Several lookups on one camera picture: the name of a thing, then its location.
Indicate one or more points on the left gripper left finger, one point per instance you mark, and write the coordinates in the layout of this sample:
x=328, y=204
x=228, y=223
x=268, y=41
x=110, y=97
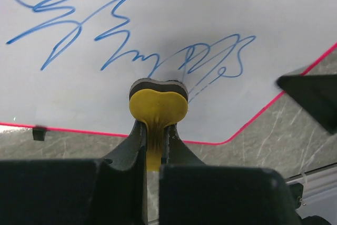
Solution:
x=128, y=164

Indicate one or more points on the white board with pink frame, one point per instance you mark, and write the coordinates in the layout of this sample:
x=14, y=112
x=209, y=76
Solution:
x=69, y=64

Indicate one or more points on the aluminium mounting rail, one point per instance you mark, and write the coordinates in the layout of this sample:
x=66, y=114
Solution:
x=316, y=180

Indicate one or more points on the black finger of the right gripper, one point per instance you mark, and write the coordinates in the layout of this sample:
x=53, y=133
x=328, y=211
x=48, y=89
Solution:
x=316, y=94

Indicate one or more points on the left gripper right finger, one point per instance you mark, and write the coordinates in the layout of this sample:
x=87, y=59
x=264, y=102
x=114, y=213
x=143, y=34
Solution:
x=174, y=150

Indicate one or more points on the left black board foot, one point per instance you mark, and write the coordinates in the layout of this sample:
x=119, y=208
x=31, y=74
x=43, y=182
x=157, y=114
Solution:
x=39, y=133

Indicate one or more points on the yellow whiteboard eraser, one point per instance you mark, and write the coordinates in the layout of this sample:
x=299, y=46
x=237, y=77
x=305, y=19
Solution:
x=157, y=104

